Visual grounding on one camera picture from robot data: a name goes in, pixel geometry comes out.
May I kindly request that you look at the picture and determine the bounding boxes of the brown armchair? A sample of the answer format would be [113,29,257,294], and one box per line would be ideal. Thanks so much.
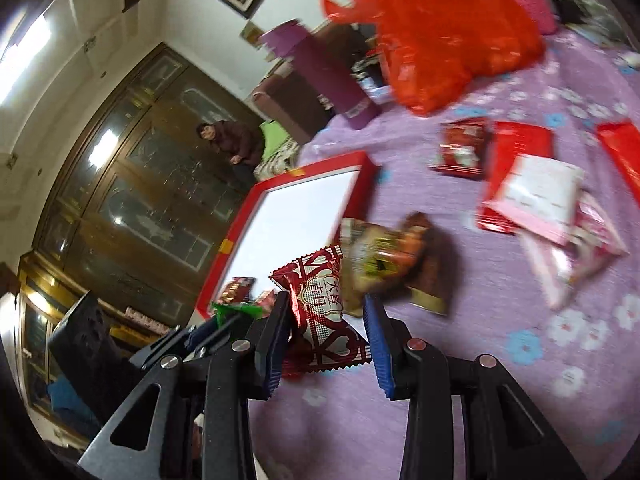
[250,25,371,147]

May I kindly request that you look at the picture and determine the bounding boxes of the purple box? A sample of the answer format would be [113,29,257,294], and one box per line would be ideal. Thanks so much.
[258,18,380,131]

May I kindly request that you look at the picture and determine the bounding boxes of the red white heart snack packet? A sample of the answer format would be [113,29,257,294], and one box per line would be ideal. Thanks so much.
[269,244,372,378]

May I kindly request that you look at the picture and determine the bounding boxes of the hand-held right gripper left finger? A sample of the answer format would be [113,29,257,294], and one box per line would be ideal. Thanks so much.
[77,290,293,480]

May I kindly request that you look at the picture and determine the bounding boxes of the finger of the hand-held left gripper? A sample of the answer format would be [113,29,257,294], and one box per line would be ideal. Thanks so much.
[129,316,227,369]

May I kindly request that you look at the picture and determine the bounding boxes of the pink clear snack packet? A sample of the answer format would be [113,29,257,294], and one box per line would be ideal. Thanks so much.
[520,191,630,311]

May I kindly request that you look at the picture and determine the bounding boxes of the red plastic bag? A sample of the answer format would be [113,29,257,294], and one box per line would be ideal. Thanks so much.
[321,0,547,117]

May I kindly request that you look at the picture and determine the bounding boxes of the green cushion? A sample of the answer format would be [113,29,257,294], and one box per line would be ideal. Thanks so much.
[257,120,292,162]

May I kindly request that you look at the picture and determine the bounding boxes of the dark wooden glass cabinet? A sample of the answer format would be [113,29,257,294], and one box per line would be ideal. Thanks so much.
[15,42,264,453]

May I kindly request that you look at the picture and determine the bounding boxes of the white pink snack packet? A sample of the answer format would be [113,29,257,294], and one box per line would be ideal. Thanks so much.
[481,154,587,245]

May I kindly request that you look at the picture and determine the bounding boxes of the brown snack packet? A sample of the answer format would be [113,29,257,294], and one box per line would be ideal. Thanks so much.
[342,211,452,317]

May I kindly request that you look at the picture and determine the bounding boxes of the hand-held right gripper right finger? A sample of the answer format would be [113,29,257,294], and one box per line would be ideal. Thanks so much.
[363,293,589,480]

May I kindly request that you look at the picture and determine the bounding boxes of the red gift box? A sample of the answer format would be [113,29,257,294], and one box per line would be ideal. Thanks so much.
[195,151,382,321]

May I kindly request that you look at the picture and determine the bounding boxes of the small dark red snack packet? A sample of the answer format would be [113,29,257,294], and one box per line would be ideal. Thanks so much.
[429,117,490,182]

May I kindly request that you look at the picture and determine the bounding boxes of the purple floral blanket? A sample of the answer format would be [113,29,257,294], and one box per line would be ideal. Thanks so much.
[240,25,640,480]

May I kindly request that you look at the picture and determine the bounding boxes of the green snack packet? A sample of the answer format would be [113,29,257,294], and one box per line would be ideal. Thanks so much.
[210,301,267,332]

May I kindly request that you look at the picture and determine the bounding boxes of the yellow wall card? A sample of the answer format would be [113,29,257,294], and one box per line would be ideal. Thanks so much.
[240,20,264,49]

